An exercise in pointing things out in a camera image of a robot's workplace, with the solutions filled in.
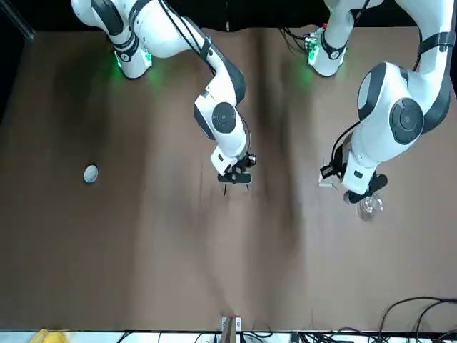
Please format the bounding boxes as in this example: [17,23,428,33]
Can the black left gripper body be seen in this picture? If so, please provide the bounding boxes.
[343,174,388,206]

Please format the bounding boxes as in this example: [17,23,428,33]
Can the black base cable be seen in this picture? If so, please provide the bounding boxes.
[279,25,312,55]

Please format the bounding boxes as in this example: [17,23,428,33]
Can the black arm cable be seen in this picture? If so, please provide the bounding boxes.
[156,0,217,74]
[330,120,362,169]

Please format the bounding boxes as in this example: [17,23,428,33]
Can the aluminium frame rail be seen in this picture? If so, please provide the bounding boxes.
[0,0,36,41]

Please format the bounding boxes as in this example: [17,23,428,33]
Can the black metal tripod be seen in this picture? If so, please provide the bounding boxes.
[223,182,251,197]

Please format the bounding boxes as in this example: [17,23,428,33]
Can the white porcelain crucible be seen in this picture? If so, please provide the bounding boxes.
[83,164,100,184]

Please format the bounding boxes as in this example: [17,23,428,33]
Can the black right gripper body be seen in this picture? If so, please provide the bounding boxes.
[217,162,253,185]

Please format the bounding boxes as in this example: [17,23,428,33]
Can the aluminium profile post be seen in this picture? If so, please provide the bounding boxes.
[220,314,242,343]

